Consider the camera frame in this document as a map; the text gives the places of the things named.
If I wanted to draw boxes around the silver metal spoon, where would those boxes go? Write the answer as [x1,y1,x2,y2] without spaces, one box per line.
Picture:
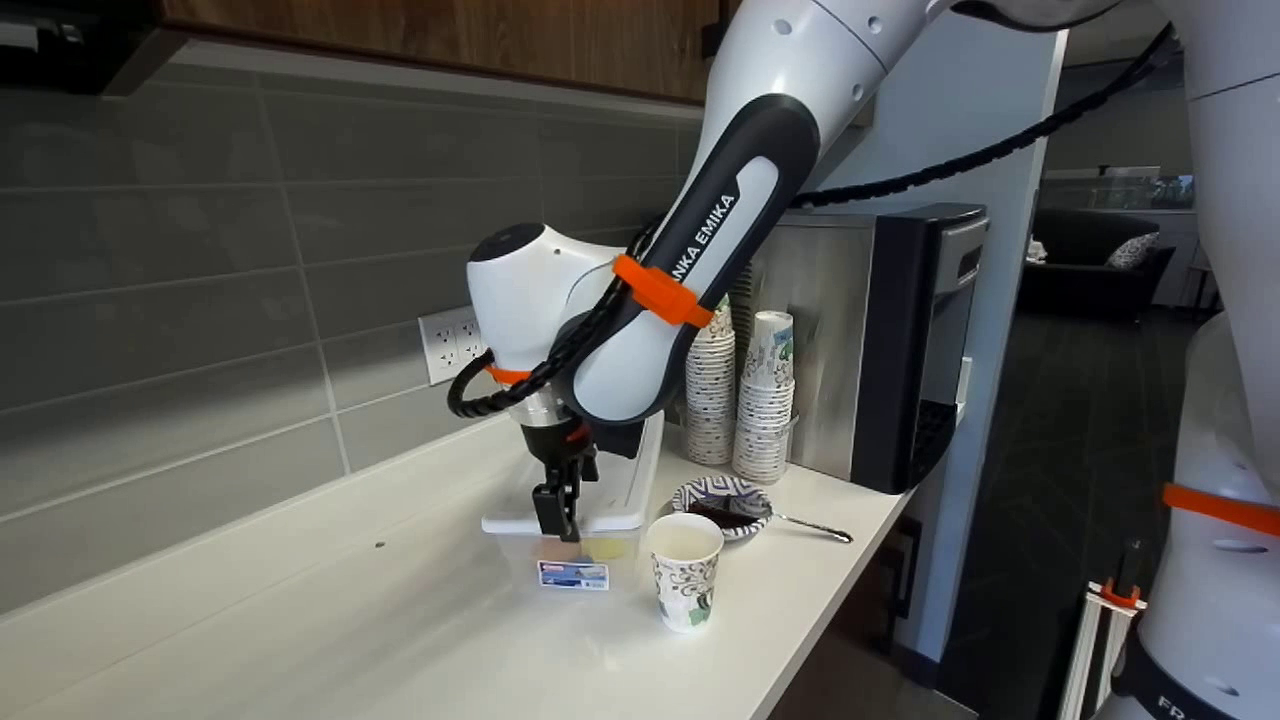
[769,512,860,549]

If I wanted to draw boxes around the clear container blue label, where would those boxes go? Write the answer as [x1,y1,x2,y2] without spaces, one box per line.
[508,533,649,598]

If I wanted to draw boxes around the blue striped bowl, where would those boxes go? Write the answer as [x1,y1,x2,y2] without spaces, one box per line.
[667,473,780,549]

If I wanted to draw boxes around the wooden wall cabinet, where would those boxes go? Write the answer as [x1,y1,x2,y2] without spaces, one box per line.
[157,0,730,106]

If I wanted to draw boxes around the black silver coffee machine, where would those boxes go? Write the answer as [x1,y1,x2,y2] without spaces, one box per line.
[743,199,996,498]

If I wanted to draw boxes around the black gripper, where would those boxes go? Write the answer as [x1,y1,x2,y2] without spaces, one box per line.
[528,424,605,544]

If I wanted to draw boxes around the black overhead appliance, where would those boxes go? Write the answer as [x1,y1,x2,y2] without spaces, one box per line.
[0,0,184,101]

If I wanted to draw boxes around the white wall outlet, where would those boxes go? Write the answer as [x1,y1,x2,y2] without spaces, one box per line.
[417,307,493,387]

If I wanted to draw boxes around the patterned paper cup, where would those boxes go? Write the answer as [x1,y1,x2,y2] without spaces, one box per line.
[641,512,726,635]

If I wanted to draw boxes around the stack of patterned paper cups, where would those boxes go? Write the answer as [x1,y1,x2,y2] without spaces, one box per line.
[679,307,740,473]
[726,307,799,489]

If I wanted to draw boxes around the white orange post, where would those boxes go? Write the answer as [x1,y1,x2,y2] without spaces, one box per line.
[1054,576,1150,720]

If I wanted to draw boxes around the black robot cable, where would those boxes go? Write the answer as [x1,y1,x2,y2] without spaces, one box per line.
[443,18,1181,424]

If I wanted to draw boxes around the white pillow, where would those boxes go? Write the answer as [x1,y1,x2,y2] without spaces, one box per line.
[1102,225,1165,275]

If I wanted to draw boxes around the dark couch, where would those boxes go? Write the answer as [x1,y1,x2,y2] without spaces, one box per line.
[1016,205,1198,325]

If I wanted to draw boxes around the white tall cabinet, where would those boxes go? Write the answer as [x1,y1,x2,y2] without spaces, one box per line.
[794,15,1075,663]

